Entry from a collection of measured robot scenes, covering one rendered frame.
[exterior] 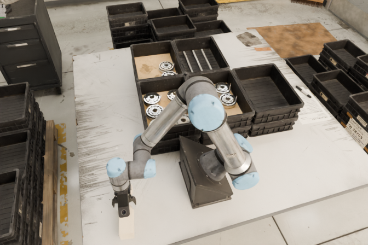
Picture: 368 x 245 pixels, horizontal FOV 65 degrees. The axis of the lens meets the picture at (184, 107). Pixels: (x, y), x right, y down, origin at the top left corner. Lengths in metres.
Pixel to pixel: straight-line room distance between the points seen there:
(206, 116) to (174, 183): 0.68
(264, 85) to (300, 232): 1.09
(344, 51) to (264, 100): 1.75
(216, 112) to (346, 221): 1.78
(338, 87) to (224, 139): 1.97
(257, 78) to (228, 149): 0.96
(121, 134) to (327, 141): 1.24
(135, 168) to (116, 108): 0.82
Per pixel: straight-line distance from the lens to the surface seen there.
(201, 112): 0.95
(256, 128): 1.75
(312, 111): 2.08
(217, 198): 1.50
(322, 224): 2.46
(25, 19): 2.75
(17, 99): 2.57
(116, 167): 1.17
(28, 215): 2.02
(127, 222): 1.43
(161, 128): 1.18
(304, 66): 3.23
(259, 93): 1.89
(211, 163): 1.39
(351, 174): 1.86
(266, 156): 1.74
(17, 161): 2.30
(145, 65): 2.04
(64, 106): 3.09
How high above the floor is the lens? 2.06
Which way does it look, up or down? 45 degrees down
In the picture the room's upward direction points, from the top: 2 degrees clockwise
